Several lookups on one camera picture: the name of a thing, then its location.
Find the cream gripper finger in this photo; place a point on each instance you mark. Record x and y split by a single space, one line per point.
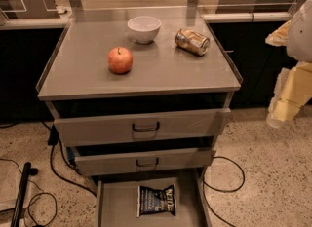
279 37

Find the blue chip bag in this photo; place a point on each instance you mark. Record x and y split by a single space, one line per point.
153 201

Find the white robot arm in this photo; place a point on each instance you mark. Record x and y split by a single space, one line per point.
299 44

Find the top grey drawer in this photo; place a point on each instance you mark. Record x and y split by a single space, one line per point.
112 129

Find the grey drawer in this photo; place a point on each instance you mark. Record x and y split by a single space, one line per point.
174 159
112 129
117 202

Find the grey drawer cabinet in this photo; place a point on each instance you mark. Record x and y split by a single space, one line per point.
164 77

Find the middle grey drawer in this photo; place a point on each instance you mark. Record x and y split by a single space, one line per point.
174 159

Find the bottom grey drawer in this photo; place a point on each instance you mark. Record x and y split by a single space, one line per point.
117 202

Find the crushed metal can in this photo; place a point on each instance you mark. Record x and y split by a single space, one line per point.
192 41

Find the white bowl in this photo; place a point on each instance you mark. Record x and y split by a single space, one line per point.
144 29

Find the red apple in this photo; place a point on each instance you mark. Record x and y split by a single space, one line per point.
120 60

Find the black pole on floor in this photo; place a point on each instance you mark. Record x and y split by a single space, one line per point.
27 171

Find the black top drawer handle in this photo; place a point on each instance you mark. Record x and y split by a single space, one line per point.
136 128

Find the black drawer handle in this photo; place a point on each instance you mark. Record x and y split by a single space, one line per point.
136 128
147 163

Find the black middle drawer handle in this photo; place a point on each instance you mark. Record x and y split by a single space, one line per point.
147 163

